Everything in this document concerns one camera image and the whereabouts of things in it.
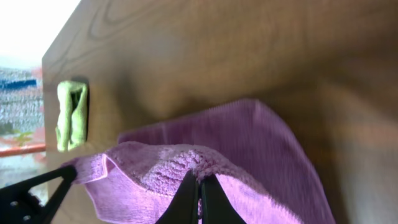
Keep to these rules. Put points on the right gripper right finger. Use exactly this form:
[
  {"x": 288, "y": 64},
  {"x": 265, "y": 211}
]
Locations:
[{"x": 215, "y": 206}]

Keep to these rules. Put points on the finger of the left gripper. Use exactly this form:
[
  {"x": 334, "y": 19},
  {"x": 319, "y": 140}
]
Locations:
[{"x": 36, "y": 200}]

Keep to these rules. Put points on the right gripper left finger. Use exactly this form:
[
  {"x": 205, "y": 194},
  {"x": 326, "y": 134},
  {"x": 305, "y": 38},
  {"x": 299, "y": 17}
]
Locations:
[{"x": 183, "y": 208}]

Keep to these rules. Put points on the purple cloth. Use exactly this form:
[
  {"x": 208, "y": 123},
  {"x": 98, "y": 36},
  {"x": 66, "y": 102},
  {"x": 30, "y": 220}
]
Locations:
[{"x": 256, "y": 158}]

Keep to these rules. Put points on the folded green cloth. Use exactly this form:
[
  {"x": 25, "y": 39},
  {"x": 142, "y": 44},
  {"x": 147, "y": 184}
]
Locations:
[{"x": 71, "y": 129}]

